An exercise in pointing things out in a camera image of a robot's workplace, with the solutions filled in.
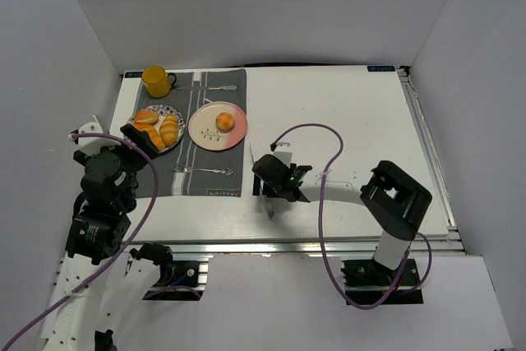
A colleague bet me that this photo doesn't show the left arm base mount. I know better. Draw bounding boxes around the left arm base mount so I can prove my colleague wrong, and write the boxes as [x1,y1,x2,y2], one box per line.
[126,243,204,301]

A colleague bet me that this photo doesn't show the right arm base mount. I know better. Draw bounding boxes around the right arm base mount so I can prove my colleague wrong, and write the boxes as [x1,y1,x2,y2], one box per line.
[340,258,424,305]

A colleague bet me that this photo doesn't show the cream and pink plate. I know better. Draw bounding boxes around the cream and pink plate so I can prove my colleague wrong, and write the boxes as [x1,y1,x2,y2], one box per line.
[187,101,248,151]

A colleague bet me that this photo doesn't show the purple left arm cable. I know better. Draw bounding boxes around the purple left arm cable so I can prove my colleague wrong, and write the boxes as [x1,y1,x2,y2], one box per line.
[2,132,159,351]

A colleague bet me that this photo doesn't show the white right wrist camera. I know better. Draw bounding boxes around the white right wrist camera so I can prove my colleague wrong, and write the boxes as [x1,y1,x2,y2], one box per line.
[270,141,293,167]

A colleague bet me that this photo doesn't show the round bread bun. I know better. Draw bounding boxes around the round bread bun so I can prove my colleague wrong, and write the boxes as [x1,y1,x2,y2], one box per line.
[215,112,235,133]

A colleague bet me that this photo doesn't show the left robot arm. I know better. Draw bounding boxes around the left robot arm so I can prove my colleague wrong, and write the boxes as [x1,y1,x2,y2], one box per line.
[44,123,173,350]

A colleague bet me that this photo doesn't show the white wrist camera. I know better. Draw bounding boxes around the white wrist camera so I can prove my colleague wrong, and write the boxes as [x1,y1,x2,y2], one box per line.
[270,141,293,167]
[68,115,120,156]

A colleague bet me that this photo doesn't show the grey striped placemat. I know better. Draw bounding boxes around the grey striped placemat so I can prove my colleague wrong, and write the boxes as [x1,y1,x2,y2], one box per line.
[134,69,247,197]

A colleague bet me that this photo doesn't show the silver butter knife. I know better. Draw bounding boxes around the silver butter knife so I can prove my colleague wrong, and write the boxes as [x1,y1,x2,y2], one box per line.
[174,85,238,91]

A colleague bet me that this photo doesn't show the sesame bread bun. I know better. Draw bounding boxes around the sesame bread bun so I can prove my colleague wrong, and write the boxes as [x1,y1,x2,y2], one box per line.
[133,109,159,125]

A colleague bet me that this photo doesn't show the silver fork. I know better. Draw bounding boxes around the silver fork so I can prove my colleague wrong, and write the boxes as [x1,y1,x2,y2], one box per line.
[171,164,233,176]

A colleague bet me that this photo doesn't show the yellow enamel mug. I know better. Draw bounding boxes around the yellow enamel mug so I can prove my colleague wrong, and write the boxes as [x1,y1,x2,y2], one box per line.
[141,66,177,99]

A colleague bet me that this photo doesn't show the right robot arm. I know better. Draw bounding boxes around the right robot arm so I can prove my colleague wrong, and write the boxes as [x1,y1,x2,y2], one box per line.
[252,154,432,271]

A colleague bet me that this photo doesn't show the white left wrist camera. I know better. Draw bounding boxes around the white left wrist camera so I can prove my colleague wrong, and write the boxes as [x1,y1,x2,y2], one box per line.
[68,115,120,156]

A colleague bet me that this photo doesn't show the blue floral plate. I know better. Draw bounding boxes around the blue floral plate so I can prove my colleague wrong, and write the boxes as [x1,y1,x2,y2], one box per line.
[127,104,186,154]

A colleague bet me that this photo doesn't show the striped croissant right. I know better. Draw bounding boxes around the striped croissant right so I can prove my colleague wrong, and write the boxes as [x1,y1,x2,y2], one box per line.
[159,114,178,147]

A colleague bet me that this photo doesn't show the aluminium table frame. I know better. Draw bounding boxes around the aluminium table frame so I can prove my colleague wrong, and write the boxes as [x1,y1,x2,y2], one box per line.
[131,67,464,256]

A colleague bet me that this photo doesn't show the metal tongs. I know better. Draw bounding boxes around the metal tongs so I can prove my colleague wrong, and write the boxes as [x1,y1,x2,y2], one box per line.
[249,145,279,220]

